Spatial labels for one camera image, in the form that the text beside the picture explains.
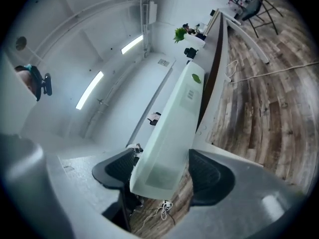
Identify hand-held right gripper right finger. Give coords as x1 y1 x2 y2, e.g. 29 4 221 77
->
169 148 309 239

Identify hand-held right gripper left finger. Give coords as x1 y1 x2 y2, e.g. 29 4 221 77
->
46 147 141 239

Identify ceiling light strip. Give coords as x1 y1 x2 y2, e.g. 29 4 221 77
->
75 70 105 111
120 34 145 55

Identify person's head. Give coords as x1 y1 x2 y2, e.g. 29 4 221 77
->
13 64 38 102

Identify green plant in white vase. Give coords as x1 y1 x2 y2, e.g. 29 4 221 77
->
173 26 207 49

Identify round ceiling vent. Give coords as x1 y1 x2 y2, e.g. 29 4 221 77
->
15 35 27 51

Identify light wooden table white legs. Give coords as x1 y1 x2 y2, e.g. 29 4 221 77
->
209 5 243 26

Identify black folding chair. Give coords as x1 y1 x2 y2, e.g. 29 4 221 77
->
227 0 284 39

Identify coiled white cable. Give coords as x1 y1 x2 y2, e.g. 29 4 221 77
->
139 203 174 230

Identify black head-mounted camera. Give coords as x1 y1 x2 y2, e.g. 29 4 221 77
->
29 64 53 102

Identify long white floor cable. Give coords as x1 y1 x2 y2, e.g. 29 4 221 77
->
225 59 319 85

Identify white wall box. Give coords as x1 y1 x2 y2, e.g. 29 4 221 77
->
148 1 158 24

